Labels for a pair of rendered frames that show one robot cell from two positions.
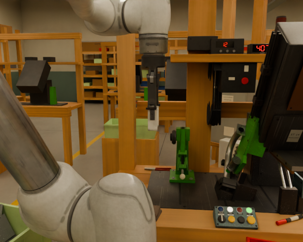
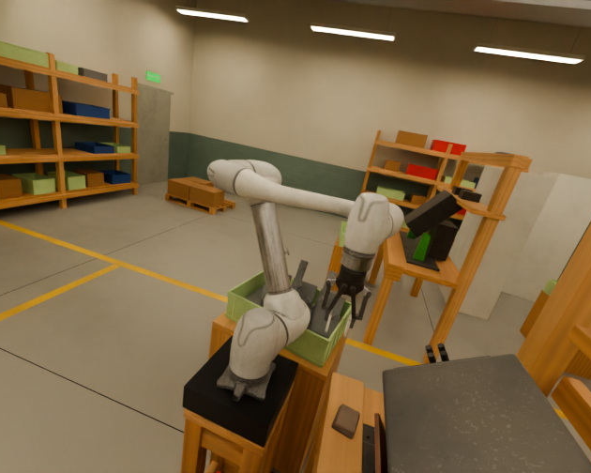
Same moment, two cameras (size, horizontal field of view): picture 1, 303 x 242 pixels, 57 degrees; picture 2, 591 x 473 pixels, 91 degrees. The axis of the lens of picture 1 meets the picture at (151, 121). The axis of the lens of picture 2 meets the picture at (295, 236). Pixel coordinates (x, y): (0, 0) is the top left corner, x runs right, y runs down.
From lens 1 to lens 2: 1.16 m
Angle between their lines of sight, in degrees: 91
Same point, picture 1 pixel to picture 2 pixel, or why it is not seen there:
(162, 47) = (344, 260)
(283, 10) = not seen: outside the picture
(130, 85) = (544, 337)
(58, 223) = not seen: hidden behind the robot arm
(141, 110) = (561, 393)
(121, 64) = (553, 300)
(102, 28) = not seen: hidden behind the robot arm
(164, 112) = (589, 434)
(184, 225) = (324, 456)
